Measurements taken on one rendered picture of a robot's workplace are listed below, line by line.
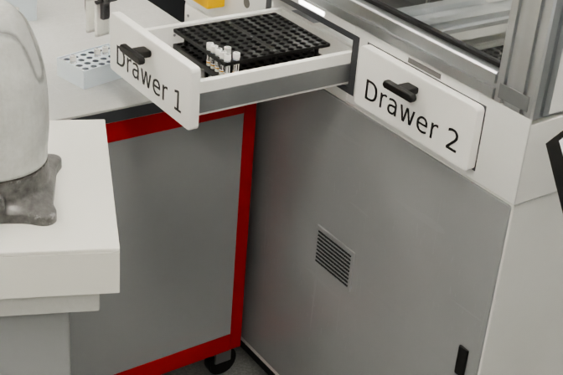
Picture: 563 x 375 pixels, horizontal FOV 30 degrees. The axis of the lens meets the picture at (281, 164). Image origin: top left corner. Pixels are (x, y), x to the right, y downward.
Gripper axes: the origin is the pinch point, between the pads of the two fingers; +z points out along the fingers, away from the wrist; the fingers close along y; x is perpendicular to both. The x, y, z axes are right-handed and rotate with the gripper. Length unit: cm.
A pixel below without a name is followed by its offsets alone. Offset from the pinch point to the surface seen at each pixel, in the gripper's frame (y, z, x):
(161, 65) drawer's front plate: 29.6, -2.3, -9.6
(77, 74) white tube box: 3.4, 9.0, -7.3
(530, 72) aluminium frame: 84, -14, 14
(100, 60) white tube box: 2.5, 7.9, -1.4
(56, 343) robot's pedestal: 51, 23, -47
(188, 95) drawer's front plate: 38.4, -0.6, -11.5
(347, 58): 44.3, -1.0, 21.1
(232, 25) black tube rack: 23.5, -2.6, 12.7
